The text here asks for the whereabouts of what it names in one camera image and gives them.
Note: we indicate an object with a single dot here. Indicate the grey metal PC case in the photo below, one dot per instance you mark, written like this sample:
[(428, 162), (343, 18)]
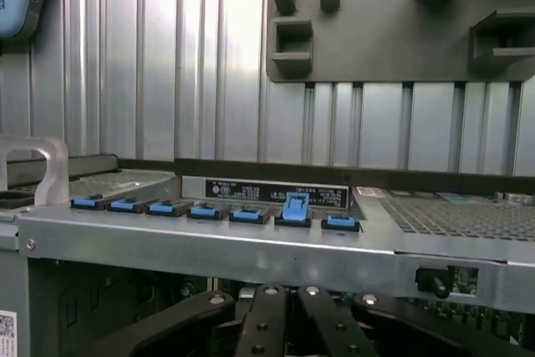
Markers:
[(209, 244)]

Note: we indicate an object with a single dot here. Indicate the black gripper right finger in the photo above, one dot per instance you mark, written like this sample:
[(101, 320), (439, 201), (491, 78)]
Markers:
[(334, 323)]

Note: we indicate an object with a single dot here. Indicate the grey plastic parts rack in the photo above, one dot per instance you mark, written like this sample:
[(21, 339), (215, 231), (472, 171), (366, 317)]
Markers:
[(376, 39)]

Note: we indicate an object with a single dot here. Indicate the white QR code sticker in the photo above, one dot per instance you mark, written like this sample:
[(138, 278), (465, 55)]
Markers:
[(7, 334)]

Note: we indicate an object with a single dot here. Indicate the black chassis latch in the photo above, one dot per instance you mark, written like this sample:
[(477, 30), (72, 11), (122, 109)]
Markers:
[(430, 279)]

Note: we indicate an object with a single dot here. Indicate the black printed label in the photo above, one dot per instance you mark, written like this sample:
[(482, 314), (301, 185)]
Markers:
[(251, 194)]

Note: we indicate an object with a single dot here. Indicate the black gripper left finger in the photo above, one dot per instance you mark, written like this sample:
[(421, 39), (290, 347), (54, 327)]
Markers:
[(261, 323)]

